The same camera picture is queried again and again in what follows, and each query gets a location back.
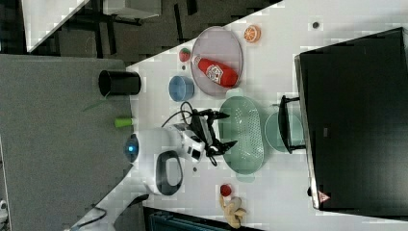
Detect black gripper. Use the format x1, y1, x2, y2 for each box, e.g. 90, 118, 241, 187
190, 109, 237, 157

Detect green plastic strainer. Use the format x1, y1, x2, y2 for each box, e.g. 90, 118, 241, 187
218, 89, 265, 183

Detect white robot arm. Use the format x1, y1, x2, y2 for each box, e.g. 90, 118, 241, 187
124, 109, 237, 195

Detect green plastic mug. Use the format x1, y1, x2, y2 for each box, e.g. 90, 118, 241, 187
264, 104, 305, 153

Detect blue plastic bowl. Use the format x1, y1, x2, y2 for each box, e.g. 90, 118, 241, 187
168, 76, 194, 102

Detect red ketchup bottle toy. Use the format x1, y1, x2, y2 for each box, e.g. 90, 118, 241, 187
192, 56, 239, 88

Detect red apple toy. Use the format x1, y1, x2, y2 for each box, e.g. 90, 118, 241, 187
220, 184, 232, 196

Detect yellow banana peel toy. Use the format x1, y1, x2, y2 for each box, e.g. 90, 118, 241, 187
219, 195, 246, 229

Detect red strawberry toy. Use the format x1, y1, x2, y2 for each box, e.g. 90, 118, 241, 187
179, 48, 191, 63

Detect grey round plate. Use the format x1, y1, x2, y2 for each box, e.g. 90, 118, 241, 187
191, 26, 243, 97

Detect orange slice toy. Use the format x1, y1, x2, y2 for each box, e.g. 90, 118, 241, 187
243, 25, 261, 43

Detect black cylindrical cup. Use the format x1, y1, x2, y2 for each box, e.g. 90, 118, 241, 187
98, 70, 141, 96

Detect black toaster oven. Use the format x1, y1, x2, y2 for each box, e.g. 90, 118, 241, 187
294, 28, 408, 220

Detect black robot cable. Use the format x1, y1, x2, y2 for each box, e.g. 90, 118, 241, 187
161, 101, 195, 129

